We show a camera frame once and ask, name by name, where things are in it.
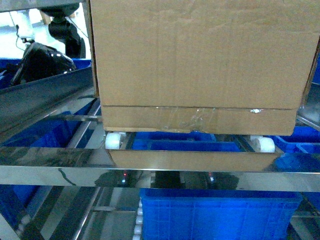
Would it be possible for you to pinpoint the blue plastic bin lower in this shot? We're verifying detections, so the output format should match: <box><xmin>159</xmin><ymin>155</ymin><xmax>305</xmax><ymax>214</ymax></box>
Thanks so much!
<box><xmin>139</xmin><ymin>188</ymin><xmax>302</xmax><ymax>240</ymax></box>

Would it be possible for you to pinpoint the brown cardboard box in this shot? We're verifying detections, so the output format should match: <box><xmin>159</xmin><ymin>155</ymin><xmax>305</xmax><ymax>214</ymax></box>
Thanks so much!
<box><xmin>88</xmin><ymin>0</ymin><xmax>320</xmax><ymax>136</ymax></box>

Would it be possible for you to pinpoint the blue plastic bin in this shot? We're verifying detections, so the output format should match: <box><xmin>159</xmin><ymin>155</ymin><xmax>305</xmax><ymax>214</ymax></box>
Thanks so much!
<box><xmin>139</xmin><ymin>188</ymin><xmax>302</xmax><ymax>240</ymax></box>
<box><xmin>269</xmin><ymin>126</ymin><xmax>320</xmax><ymax>153</ymax></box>
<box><xmin>132</xmin><ymin>131</ymin><xmax>241</xmax><ymax>152</ymax></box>

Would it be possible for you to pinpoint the white roller wheel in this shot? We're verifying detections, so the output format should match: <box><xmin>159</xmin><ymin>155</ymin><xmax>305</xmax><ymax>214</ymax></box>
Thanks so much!
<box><xmin>249</xmin><ymin>135</ymin><xmax>275</xmax><ymax>153</ymax></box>
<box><xmin>105</xmin><ymin>131</ymin><xmax>126</xmax><ymax>150</ymax></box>

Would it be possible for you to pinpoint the stainless steel shelf rack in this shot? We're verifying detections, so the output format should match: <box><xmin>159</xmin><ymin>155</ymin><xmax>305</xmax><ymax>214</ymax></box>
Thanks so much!
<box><xmin>0</xmin><ymin>0</ymin><xmax>320</xmax><ymax>240</ymax></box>

